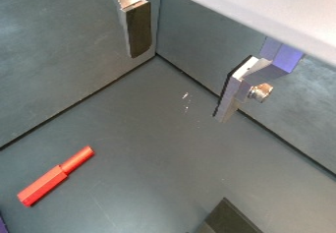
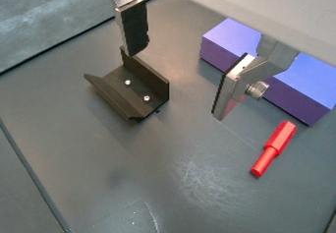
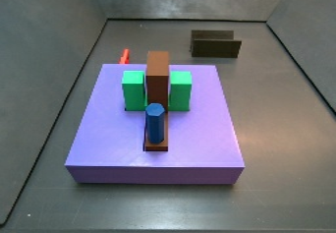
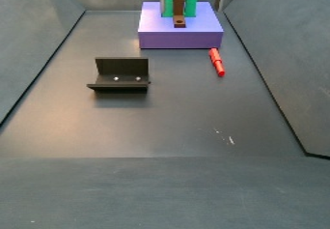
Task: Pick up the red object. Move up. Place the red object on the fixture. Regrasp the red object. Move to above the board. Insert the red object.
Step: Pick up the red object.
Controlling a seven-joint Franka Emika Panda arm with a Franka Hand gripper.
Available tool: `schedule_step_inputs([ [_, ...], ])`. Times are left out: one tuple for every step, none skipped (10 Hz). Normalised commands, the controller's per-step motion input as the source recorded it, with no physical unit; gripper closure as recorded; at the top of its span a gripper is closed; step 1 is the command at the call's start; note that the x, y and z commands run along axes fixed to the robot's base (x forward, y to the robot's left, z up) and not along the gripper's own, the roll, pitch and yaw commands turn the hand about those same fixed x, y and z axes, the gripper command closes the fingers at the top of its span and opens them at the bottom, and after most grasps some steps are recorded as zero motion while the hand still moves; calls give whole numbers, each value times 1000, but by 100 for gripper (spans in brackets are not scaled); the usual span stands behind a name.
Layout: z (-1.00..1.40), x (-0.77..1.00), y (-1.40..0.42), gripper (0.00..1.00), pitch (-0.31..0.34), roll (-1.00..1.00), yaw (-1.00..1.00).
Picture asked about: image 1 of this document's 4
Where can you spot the black angled holder bracket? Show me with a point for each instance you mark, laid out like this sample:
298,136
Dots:
226,219

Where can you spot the purple board base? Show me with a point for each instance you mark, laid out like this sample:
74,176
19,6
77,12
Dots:
3,226

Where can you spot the red peg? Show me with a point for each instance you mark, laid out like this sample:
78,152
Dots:
54,177

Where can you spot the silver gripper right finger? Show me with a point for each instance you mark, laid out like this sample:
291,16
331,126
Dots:
247,80

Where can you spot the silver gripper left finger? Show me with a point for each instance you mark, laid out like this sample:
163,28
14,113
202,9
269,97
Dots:
135,17

